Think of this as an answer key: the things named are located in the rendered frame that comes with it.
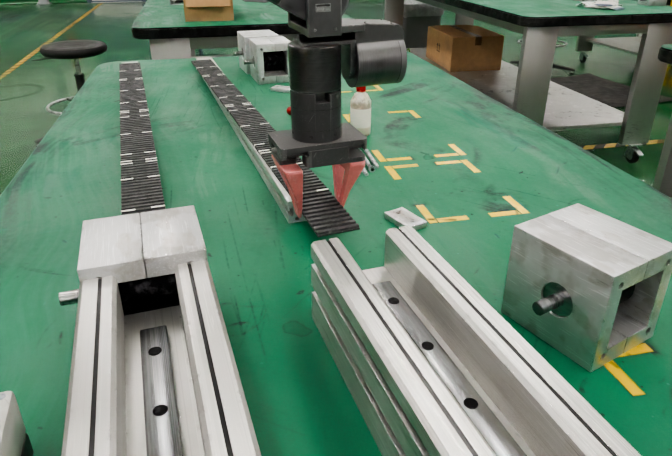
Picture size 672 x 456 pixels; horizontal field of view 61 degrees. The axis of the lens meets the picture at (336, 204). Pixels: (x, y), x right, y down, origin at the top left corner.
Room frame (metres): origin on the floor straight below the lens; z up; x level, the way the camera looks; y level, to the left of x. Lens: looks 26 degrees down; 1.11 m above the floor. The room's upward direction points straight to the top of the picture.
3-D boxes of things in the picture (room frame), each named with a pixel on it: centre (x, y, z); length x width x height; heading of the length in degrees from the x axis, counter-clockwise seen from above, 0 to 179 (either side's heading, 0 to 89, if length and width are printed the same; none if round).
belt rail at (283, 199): (1.10, 0.20, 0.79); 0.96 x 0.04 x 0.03; 19
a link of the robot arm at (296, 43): (0.63, 0.02, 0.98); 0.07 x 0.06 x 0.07; 109
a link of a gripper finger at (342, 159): (0.63, 0.01, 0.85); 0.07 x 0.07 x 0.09; 19
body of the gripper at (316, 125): (0.62, 0.02, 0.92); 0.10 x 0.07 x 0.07; 109
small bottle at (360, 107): (0.99, -0.04, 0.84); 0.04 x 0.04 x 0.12
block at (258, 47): (1.42, 0.17, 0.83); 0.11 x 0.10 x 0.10; 108
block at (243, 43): (1.53, 0.22, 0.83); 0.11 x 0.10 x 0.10; 110
